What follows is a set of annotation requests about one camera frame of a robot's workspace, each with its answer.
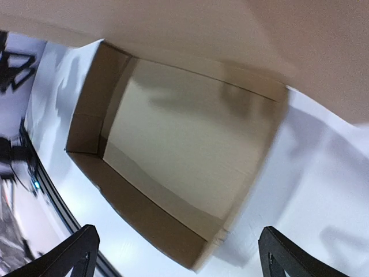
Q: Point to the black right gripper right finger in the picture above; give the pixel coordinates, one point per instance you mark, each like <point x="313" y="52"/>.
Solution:
<point x="280" y="256"/>

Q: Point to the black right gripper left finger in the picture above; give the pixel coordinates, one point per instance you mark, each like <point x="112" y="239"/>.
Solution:
<point x="75" y="256"/>

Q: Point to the brown cardboard box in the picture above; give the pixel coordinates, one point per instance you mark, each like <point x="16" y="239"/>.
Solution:
<point x="154" y="119"/>

